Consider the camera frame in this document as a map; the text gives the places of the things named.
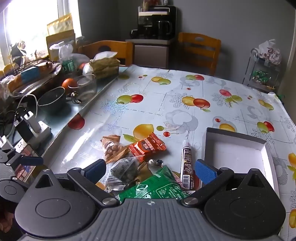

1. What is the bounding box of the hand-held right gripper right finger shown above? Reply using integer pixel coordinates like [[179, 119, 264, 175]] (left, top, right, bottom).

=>
[[181, 159, 270, 208]]

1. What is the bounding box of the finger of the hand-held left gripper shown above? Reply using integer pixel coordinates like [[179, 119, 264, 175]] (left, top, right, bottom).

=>
[[0, 148, 44, 167]]

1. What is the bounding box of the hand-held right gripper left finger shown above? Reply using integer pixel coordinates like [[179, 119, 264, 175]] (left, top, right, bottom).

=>
[[28, 159, 121, 207]]

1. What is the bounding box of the brown tube snack packet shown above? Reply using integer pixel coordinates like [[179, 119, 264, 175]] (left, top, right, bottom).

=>
[[180, 142, 198, 191]]

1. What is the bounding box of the peanut snack packet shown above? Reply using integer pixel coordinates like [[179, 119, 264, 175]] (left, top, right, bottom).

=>
[[100, 134, 131, 164]]

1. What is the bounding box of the white cardboard box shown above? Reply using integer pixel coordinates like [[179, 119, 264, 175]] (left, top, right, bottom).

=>
[[202, 127, 280, 197]]

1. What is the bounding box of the green snack packet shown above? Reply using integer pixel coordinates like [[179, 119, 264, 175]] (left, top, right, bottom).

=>
[[116, 166, 197, 205]]

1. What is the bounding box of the brown triangular snack packet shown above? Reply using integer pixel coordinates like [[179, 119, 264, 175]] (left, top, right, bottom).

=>
[[135, 161, 160, 183]]

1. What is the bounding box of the small panda candy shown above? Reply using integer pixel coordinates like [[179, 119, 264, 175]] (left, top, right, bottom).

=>
[[148, 159, 164, 168]]

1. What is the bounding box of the smartphone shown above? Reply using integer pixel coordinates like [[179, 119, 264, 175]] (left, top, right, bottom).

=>
[[16, 144, 40, 182]]

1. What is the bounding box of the clear packet green filling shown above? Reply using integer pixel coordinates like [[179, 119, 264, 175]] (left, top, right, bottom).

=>
[[106, 156, 144, 193]]

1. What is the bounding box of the white power strip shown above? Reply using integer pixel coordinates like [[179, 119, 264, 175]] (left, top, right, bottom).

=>
[[14, 120, 52, 146]]

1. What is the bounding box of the white charger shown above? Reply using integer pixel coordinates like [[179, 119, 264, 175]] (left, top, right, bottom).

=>
[[22, 111, 41, 133]]

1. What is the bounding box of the dark bowl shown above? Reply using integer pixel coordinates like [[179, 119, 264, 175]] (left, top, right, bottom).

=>
[[37, 87, 67, 114]]

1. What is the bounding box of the fruit print tablecloth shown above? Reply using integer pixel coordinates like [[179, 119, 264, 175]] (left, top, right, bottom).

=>
[[43, 64, 296, 241]]

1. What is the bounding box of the glass mug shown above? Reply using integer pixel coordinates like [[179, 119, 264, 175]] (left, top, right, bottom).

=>
[[70, 74, 97, 103]]

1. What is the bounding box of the bagged bread loaf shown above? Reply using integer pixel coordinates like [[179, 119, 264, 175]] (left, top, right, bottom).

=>
[[7, 66, 56, 93]]

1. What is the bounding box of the orange fruit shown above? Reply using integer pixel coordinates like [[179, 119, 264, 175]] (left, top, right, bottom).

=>
[[61, 78, 78, 94]]

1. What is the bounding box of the golden tissue box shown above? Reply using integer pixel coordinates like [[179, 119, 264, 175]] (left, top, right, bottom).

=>
[[90, 51, 121, 79]]

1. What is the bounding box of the clear bag with green bottle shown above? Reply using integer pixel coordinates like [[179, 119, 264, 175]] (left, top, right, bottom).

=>
[[50, 42, 77, 75]]

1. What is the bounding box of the black and white figure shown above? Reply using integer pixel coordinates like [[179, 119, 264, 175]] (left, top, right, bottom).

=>
[[10, 40, 27, 67]]

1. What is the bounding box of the green candy bag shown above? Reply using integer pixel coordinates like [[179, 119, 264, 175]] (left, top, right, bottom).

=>
[[252, 70, 271, 82]]

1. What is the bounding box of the metal shelf cart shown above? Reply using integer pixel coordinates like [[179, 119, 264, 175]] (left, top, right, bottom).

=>
[[242, 47, 281, 93]]

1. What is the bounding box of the wooden chair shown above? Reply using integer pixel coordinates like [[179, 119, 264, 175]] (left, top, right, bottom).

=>
[[77, 40, 134, 66], [178, 32, 221, 76]]

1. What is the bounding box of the brown cardboard box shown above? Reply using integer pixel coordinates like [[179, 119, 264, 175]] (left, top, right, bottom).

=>
[[46, 30, 76, 62]]

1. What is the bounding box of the grey cabinet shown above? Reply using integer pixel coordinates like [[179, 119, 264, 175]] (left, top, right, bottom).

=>
[[126, 38, 175, 69]]

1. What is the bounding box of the white plastic bag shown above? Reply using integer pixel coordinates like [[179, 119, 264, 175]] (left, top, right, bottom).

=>
[[258, 39, 282, 65]]

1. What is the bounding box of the yellow paper bag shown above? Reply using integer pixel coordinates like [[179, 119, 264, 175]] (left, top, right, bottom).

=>
[[46, 13, 74, 35]]

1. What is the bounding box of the black coffee machine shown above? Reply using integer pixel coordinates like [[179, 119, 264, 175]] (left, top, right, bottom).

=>
[[138, 5, 177, 40]]

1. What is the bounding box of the white cable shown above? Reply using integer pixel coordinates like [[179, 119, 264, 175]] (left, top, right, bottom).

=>
[[6, 94, 38, 139]]

